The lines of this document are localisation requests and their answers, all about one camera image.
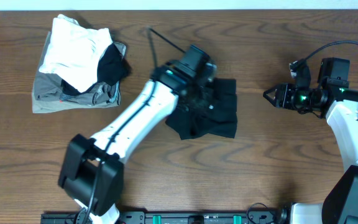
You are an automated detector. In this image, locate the black folded garment in pile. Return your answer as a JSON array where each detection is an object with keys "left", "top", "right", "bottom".
[{"left": 61, "top": 42, "right": 131, "bottom": 96}]

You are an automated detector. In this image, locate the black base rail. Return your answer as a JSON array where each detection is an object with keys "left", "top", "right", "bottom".
[{"left": 40, "top": 210, "right": 291, "bottom": 224}]

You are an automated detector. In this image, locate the white folded garment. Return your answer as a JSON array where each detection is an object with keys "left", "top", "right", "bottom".
[{"left": 39, "top": 14, "right": 113, "bottom": 93}]

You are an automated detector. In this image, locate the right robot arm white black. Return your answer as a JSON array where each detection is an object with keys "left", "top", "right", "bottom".
[{"left": 263, "top": 83, "right": 358, "bottom": 223}]

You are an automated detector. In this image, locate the black t-shirt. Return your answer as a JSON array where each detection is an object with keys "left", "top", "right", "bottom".
[{"left": 165, "top": 78, "right": 237, "bottom": 140}]

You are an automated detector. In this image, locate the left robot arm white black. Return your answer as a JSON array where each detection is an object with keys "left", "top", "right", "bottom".
[{"left": 58, "top": 67, "right": 179, "bottom": 223}]

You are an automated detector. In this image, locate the grey folded garment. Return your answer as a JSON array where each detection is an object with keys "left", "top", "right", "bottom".
[{"left": 32, "top": 31, "right": 121, "bottom": 113}]

